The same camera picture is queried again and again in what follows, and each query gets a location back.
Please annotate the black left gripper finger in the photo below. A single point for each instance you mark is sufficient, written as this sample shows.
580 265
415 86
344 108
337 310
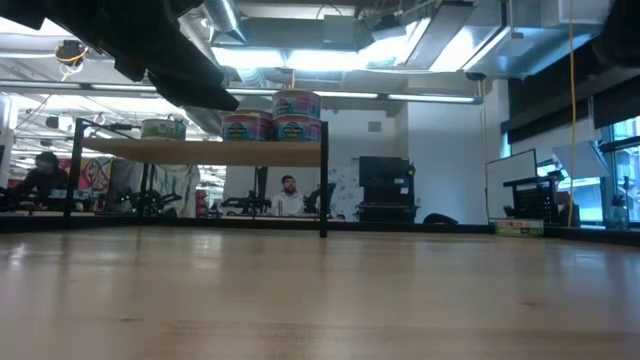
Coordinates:
200 95

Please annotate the green label tuna can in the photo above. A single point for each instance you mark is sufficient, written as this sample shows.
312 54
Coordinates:
163 130
520 228

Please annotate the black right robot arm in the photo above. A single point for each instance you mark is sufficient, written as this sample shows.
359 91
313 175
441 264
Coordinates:
625 30

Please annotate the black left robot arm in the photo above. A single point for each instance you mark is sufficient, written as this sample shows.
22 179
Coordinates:
20 10

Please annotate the black background robot arm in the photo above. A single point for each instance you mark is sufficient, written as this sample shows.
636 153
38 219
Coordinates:
247 204
145 202
312 197

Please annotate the ceiling light tube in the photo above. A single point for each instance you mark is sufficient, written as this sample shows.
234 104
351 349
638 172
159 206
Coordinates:
430 98
350 95
250 92

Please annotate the white cloth cover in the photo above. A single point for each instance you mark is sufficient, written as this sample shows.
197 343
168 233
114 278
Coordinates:
187 185

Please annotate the grey ventilation unit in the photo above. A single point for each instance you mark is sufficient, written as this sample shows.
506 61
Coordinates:
300 32

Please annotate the large ceiling light panel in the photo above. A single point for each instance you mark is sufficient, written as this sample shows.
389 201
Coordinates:
325 60

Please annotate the person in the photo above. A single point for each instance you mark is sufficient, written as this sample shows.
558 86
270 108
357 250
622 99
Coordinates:
45 182
289 200

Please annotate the white dotted panel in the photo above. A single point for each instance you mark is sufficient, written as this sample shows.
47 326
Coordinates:
347 192

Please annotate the black equipment cabinet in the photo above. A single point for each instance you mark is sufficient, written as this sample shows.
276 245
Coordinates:
387 185

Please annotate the black dome-shaped cap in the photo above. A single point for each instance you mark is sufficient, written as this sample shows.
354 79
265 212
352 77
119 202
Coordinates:
440 219

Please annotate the whiteboard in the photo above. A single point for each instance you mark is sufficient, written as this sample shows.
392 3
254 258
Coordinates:
510 175

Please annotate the black mesh crate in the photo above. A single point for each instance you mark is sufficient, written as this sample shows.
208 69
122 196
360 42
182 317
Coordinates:
537 200

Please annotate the white angled panel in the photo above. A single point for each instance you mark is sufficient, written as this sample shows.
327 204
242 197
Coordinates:
582 160

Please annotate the clear bottle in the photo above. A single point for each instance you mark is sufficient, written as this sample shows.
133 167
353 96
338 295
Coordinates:
620 212

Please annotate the silver air duct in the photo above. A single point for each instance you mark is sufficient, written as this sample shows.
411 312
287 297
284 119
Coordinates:
225 20

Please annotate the black metal table frame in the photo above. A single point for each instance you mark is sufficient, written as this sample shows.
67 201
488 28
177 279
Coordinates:
200 222

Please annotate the colourful wall poster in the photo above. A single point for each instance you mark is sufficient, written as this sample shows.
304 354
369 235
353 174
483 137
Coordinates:
95 175

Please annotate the grey wall vent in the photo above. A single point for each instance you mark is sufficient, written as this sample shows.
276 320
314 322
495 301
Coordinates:
374 126

